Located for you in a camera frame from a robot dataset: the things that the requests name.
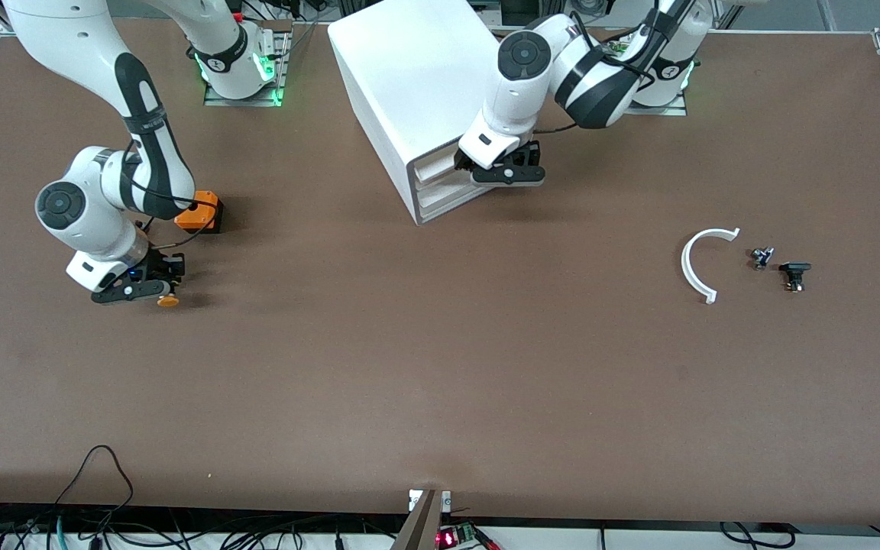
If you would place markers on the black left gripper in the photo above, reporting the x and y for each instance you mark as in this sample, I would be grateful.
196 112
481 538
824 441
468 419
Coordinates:
525 156

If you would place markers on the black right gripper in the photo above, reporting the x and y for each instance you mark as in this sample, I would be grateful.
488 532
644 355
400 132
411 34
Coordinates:
158 266

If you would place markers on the orange push button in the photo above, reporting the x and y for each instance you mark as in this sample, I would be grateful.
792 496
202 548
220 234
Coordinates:
168 301

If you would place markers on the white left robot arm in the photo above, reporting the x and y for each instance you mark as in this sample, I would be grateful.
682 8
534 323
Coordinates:
524 92

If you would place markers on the orange box with hole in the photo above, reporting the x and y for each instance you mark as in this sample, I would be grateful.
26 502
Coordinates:
208 218

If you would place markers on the small chrome metal fitting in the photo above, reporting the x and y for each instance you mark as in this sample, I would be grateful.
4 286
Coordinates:
761 258

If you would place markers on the circuit board with red display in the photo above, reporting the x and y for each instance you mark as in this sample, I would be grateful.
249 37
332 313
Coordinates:
449 538

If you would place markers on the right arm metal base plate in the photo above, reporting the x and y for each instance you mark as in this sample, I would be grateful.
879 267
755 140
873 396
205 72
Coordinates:
241 101

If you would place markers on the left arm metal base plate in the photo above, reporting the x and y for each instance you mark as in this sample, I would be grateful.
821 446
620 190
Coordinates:
661 111

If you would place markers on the black switch module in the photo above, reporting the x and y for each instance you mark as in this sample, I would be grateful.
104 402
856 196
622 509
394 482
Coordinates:
794 269

